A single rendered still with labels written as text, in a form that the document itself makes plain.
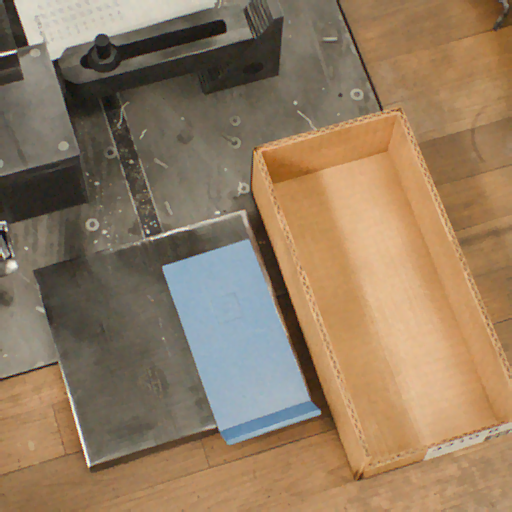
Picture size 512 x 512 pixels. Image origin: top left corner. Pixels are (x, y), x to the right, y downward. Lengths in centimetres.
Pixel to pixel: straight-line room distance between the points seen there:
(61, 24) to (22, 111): 11
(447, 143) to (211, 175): 19
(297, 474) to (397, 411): 9
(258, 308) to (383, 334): 10
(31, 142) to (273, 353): 24
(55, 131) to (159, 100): 13
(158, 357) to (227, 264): 9
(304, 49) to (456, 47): 13
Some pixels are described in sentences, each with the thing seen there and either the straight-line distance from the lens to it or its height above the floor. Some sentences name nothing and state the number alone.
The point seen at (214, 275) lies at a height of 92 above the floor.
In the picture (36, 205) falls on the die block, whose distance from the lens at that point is 105.
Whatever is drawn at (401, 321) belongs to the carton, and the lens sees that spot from 103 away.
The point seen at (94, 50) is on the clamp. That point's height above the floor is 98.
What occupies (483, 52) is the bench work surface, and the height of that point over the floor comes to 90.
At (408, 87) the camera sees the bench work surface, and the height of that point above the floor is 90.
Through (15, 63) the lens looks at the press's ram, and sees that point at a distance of 86.
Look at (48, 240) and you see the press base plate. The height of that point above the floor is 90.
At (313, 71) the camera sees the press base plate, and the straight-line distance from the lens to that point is 112.
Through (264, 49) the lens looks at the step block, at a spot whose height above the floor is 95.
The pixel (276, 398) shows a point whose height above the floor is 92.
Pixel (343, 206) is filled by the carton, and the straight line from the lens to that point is 106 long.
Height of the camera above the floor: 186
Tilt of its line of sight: 68 degrees down
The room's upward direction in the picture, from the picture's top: 5 degrees clockwise
